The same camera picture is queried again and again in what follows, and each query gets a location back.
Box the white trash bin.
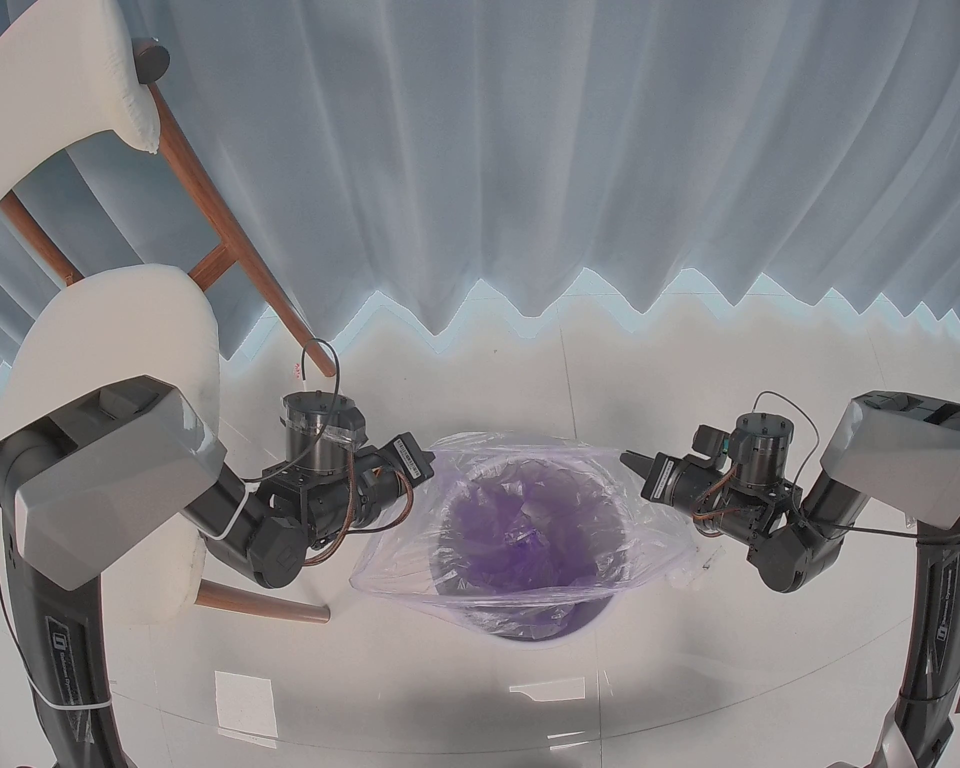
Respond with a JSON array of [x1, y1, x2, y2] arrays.
[[429, 457, 630, 645]]

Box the white paper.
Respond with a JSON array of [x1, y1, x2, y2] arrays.
[[663, 536, 727, 594]]

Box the cream chair with wooden legs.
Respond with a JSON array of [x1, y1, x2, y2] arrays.
[[0, 0, 339, 625]]

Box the pale blue curtain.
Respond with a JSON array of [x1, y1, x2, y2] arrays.
[[0, 0, 960, 376]]

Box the purple plastic bag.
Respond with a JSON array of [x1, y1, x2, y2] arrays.
[[348, 431, 699, 642]]

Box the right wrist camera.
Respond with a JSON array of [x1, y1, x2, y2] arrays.
[[693, 423, 735, 460]]

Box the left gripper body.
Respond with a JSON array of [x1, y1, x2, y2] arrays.
[[349, 429, 438, 528]]

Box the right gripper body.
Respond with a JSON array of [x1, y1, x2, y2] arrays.
[[639, 448, 735, 522]]

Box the black cable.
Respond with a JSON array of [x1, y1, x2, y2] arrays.
[[297, 338, 343, 412], [752, 389, 922, 538]]

